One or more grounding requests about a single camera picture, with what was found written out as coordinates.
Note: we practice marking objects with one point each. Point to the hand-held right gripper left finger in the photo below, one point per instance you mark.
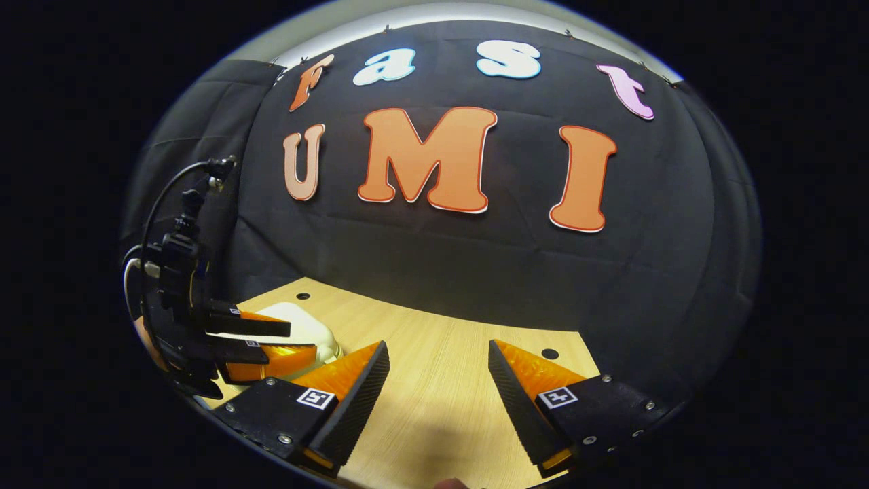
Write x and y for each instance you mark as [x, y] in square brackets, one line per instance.
[356, 411]

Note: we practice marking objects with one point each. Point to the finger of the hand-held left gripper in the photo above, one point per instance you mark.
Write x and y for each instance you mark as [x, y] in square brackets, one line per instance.
[271, 361]
[251, 326]

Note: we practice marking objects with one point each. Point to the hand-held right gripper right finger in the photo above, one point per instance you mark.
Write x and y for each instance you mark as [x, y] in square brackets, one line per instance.
[517, 411]

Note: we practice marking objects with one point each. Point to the pale yellow small suitcase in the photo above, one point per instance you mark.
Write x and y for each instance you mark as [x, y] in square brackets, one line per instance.
[305, 326]

